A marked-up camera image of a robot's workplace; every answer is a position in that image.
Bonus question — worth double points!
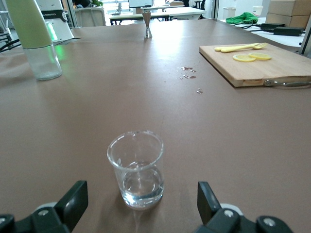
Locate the white office table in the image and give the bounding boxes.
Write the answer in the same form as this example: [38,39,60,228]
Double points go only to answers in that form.
[109,6,207,25]

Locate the brown table cover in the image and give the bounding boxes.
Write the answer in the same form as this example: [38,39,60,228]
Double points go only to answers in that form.
[0,18,311,233]

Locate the green cloth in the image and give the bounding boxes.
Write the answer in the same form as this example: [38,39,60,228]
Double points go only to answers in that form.
[225,12,259,25]

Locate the steel double jigger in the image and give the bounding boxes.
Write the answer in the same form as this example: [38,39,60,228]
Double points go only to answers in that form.
[141,12,153,39]

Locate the black power adapter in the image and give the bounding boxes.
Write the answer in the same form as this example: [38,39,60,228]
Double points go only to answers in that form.
[261,22,285,30]
[273,26,306,37]

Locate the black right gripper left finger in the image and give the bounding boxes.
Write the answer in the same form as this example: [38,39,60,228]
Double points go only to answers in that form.
[0,180,88,233]

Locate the green bottle with clear base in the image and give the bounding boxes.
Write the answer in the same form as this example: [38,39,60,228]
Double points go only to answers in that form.
[5,0,63,81]

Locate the yellow plastic fork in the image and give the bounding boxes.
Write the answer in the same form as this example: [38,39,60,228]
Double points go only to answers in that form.
[220,42,268,53]

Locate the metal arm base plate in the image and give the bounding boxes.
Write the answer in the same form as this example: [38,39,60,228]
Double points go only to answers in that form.
[52,36,82,46]

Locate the grey office chair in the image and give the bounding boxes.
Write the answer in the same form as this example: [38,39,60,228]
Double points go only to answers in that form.
[74,6,106,27]

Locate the aluminium frame post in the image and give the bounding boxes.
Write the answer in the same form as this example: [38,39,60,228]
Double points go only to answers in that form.
[298,26,311,55]

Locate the small clear glass cup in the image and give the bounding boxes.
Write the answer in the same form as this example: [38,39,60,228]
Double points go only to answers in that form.
[106,130,165,211]

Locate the computer monitor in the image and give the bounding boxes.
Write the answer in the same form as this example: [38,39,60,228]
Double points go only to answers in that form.
[128,0,153,8]

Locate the white waste bin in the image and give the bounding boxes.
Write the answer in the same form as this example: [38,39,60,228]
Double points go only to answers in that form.
[223,6,237,20]

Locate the lemon slice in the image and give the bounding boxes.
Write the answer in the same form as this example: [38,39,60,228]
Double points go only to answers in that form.
[248,52,272,61]
[232,54,257,63]

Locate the cardboard box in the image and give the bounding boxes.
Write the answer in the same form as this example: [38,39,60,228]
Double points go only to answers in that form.
[266,0,311,28]

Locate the spilled liquid drops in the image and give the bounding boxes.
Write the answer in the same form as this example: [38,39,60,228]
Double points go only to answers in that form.
[178,66,204,95]

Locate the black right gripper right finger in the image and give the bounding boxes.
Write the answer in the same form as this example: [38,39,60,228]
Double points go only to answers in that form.
[194,181,296,233]

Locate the yellow plastic knife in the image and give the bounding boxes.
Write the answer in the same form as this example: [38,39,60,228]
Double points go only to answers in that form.
[214,43,259,52]

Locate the wooden cutting board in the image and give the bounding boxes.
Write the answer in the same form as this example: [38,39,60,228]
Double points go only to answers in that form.
[199,43,311,88]

